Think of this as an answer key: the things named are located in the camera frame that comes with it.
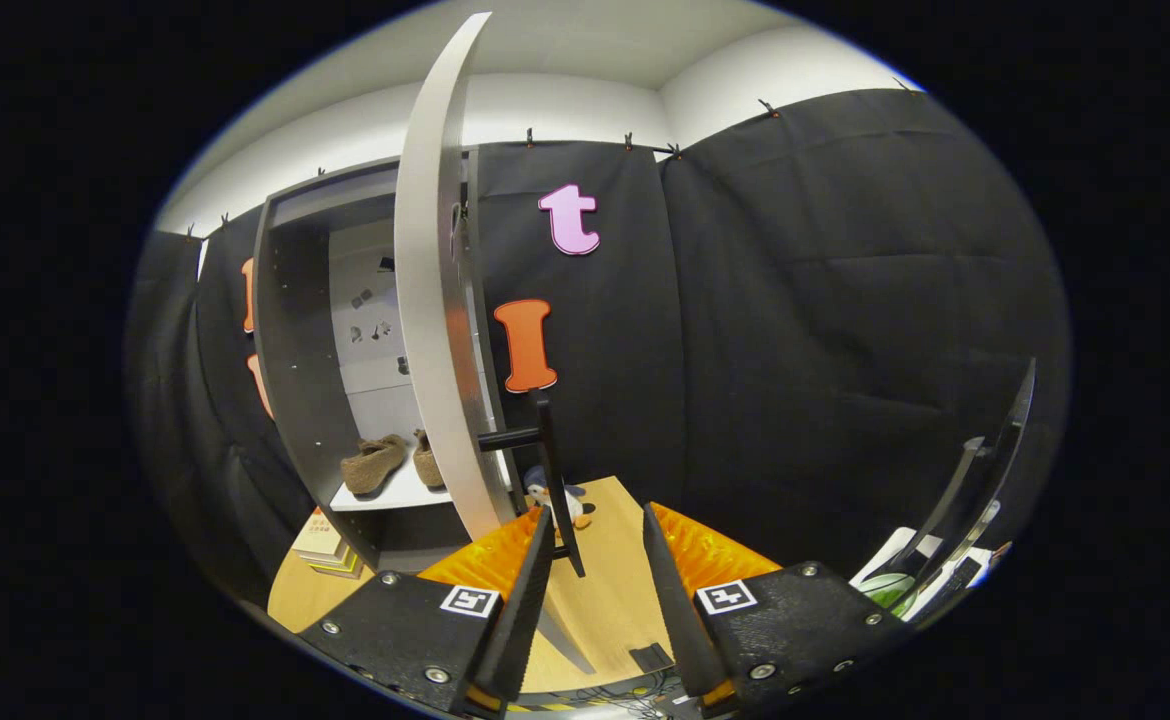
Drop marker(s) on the black backdrop cloth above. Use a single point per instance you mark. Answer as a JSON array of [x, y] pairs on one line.
[[845, 300]]

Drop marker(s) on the black curved stand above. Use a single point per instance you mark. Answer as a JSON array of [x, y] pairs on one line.
[[995, 470]]

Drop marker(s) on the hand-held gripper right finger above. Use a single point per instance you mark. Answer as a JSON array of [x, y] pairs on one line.
[[680, 620]]

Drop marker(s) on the white flat board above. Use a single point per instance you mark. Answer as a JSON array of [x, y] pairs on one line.
[[890, 555]]

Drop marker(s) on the green round object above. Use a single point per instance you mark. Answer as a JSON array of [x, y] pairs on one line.
[[885, 592]]

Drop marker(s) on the dark grey shoe cabinet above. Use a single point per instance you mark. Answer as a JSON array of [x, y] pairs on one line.
[[295, 350]]

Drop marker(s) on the brown fuzzy shoe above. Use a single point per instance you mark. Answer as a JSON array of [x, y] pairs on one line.
[[373, 468], [429, 465]]

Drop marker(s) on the stack of books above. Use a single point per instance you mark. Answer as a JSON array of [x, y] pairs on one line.
[[325, 545]]

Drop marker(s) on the small black pad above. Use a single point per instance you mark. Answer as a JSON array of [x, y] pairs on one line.
[[651, 657]]

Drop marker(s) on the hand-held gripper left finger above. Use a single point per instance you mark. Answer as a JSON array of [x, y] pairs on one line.
[[520, 620]]

